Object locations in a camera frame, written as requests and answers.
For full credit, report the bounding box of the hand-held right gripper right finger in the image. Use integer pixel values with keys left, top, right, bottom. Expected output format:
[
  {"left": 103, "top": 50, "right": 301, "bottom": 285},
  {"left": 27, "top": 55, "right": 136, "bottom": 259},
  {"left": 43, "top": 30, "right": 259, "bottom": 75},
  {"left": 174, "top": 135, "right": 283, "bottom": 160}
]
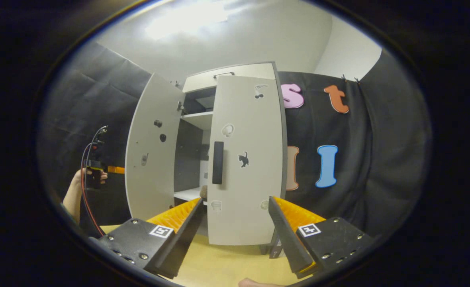
[{"left": 268, "top": 196, "right": 379, "bottom": 279}]

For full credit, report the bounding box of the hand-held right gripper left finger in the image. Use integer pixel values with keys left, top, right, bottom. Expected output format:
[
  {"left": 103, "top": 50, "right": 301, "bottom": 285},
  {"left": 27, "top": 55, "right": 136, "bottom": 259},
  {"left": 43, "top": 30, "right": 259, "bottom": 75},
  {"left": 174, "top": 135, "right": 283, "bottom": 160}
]
[{"left": 88, "top": 197, "right": 204, "bottom": 279}]

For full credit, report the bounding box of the white shoe cabinet door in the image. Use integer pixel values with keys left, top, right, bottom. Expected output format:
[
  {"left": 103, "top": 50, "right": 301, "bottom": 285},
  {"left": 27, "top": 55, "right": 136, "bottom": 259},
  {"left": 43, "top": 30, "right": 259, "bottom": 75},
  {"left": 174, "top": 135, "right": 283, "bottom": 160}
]
[
  {"left": 206, "top": 75, "right": 285, "bottom": 246},
  {"left": 125, "top": 73, "right": 186, "bottom": 222}
]

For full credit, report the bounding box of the white shoe cabinet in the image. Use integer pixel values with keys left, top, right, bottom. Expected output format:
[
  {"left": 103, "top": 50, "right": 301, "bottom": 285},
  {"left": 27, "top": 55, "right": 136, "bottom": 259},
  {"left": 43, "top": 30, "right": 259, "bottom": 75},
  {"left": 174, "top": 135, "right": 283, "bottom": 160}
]
[{"left": 173, "top": 61, "right": 288, "bottom": 256}]

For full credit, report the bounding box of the white cabinet drawer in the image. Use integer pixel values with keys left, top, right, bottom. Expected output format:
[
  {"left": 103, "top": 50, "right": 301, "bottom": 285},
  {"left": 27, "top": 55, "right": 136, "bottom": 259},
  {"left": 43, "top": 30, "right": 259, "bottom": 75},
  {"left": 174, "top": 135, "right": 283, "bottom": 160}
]
[{"left": 182, "top": 62, "right": 277, "bottom": 93}]

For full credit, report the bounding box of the black backdrop cloth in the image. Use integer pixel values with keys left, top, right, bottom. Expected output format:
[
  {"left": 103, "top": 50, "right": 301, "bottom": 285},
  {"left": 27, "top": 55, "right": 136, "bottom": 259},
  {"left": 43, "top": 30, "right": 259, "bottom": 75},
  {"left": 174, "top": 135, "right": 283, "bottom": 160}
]
[
  {"left": 278, "top": 50, "right": 434, "bottom": 240},
  {"left": 38, "top": 42, "right": 154, "bottom": 236}
]

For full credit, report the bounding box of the red cable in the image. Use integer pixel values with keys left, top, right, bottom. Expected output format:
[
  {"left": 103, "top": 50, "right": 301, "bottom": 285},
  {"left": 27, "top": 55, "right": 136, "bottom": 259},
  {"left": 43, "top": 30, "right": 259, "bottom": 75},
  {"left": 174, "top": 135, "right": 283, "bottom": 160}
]
[{"left": 80, "top": 127, "right": 106, "bottom": 238}]

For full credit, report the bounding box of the black door handle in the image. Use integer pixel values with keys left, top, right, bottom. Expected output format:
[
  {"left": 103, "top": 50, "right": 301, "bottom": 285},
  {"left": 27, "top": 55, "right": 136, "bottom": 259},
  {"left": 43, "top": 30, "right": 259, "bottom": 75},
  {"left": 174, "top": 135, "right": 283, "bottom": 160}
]
[{"left": 212, "top": 141, "right": 224, "bottom": 185}]

